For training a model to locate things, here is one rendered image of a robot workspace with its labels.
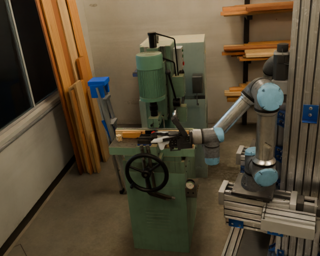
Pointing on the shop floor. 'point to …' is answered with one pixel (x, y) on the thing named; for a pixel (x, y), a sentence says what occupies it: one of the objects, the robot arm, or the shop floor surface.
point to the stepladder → (107, 119)
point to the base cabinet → (162, 212)
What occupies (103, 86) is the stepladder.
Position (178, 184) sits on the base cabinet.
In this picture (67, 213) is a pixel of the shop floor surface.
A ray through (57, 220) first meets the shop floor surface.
